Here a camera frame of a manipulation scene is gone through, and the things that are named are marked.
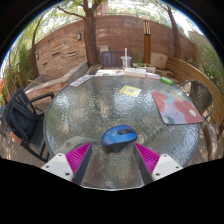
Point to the white book stack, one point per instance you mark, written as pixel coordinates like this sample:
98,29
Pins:
135,72

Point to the clear plastic cup with straw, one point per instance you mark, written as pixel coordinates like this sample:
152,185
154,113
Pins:
126,62

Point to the black and white printed strip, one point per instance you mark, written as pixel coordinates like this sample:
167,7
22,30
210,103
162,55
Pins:
81,80

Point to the blue computer mouse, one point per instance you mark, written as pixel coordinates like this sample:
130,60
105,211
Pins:
115,137

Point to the wooden garden lamp post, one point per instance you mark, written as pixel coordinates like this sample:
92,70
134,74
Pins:
146,43

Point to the colourful dotted mouse pad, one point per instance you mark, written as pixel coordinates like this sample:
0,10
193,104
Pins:
176,108

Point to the yellow printed card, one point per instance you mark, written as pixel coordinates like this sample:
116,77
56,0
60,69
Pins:
130,90

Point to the white wall box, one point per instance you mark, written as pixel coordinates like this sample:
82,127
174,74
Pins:
103,49

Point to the dark wicker chair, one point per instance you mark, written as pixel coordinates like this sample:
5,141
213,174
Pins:
200,96

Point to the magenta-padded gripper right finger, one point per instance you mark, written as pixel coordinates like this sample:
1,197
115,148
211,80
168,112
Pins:
165,165

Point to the black chair with bag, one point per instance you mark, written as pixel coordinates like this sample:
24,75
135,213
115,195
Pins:
23,121

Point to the pale stone slab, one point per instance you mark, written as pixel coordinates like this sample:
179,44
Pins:
159,60

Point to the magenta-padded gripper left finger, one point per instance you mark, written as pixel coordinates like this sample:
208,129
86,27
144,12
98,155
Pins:
60,165

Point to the light blue book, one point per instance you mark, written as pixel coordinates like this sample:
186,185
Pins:
152,75

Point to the dark wooden slat chair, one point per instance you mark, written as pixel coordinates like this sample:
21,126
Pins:
111,59

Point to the colourful magazine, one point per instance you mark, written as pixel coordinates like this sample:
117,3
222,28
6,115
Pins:
108,72

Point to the small green box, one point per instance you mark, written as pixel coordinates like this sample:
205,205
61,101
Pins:
166,80

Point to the black wall lamp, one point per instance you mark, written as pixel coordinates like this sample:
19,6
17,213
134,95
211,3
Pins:
79,36
37,55

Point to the forked tree trunk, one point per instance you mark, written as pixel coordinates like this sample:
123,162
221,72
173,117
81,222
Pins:
90,40

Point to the slim tree trunk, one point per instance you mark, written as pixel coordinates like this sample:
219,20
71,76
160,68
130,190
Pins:
176,36

